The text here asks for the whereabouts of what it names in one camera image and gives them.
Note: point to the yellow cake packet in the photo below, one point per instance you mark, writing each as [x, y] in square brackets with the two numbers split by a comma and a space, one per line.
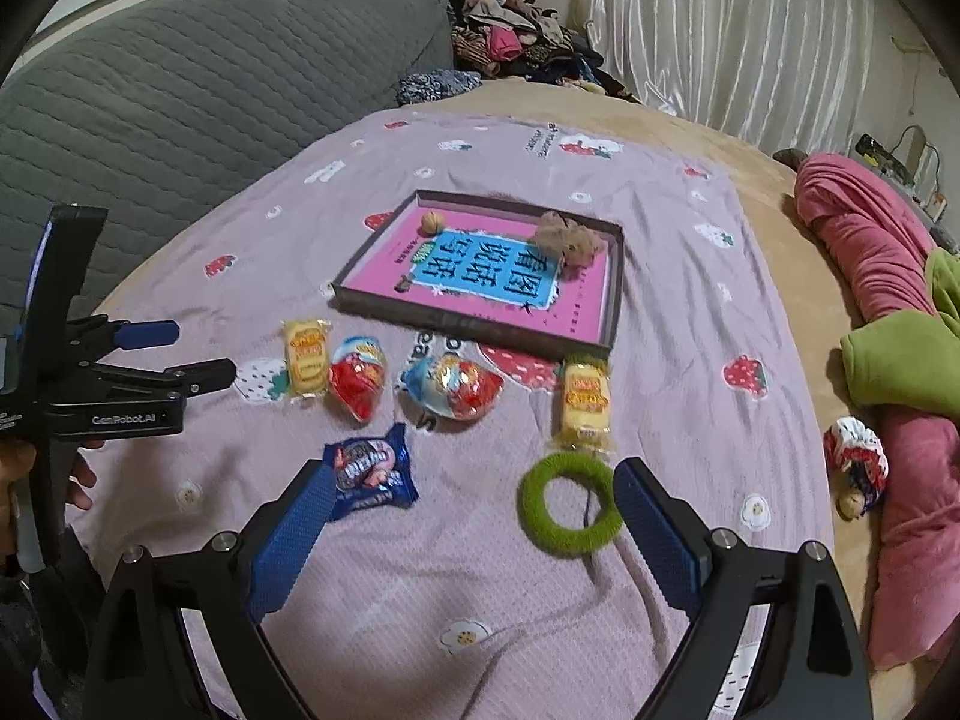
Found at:
[583, 401]
[306, 356]

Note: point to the pile of clothes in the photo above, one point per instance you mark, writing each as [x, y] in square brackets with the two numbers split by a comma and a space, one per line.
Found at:
[510, 37]

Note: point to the pink book-lined box tray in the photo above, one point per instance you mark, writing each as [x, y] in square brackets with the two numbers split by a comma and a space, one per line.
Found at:
[465, 326]

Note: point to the black bag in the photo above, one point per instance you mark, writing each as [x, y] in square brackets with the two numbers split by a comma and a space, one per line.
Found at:
[874, 146]

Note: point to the pink quilt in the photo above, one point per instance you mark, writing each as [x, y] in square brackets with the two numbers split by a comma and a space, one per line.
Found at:
[855, 232]

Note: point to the blue cookie packet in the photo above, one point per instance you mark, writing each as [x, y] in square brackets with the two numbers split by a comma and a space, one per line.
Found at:
[371, 469]

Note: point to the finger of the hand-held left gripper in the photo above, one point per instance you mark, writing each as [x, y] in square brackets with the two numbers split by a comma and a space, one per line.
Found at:
[202, 376]
[150, 334]

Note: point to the beige scrunchie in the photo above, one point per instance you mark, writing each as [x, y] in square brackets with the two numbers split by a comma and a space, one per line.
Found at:
[566, 236]

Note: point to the tan bed sheet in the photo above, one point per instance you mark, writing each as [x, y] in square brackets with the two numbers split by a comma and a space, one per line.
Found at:
[750, 157]

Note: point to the dark floral cloth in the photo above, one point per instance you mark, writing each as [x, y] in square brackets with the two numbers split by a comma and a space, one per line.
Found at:
[435, 86]

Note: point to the walnut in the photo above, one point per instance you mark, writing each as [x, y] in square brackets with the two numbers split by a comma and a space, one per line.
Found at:
[433, 222]

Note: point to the green blanket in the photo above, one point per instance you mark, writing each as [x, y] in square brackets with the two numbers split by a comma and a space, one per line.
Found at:
[892, 367]

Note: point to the pink book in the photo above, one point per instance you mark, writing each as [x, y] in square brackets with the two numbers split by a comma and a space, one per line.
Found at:
[585, 292]

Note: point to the egg-shaped toy packet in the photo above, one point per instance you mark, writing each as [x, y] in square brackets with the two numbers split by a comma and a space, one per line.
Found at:
[454, 386]
[358, 386]

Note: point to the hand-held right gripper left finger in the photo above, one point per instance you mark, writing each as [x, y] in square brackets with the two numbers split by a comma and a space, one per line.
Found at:
[292, 540]

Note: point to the dark brown cloth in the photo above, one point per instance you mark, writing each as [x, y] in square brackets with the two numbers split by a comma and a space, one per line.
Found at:
[789, 158]

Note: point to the person's left hand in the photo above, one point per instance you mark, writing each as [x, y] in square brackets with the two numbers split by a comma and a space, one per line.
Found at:
[77, 476]

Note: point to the small clown doll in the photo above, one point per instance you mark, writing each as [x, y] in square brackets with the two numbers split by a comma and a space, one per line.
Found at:
[855, 450]

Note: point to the pink printed blanket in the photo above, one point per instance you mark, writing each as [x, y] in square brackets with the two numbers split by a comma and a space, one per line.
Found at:
[450, 570]

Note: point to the grey quilted headboard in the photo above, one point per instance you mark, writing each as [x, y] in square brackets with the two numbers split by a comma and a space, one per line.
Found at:
[187, 90]

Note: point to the white satin curtain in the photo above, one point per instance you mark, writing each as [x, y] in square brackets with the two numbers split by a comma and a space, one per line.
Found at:
[735, 30]

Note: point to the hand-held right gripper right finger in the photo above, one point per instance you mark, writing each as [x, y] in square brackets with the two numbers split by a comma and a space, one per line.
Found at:
[656, 540]

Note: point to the oval table mirror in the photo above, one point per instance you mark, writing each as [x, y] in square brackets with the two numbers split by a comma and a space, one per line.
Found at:
[911, 146]

